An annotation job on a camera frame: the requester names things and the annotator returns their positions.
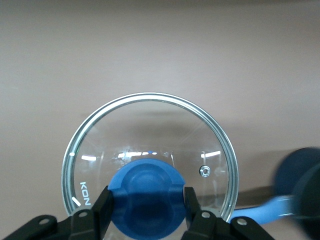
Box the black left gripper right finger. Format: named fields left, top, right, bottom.
left=180, top=186, right=277, bottom=240

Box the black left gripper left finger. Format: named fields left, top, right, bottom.
left=0, top=185, right=114, bottom=240

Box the glass lid with blue knob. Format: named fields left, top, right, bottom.
left=60, top=92, right=240, bottom=240

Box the brown table cover sheet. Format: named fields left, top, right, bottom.
left=0, top=0, right=320, bottom=240

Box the dark pot with blue handle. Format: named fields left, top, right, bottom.
left=229, top=146, right=320, bottom=239

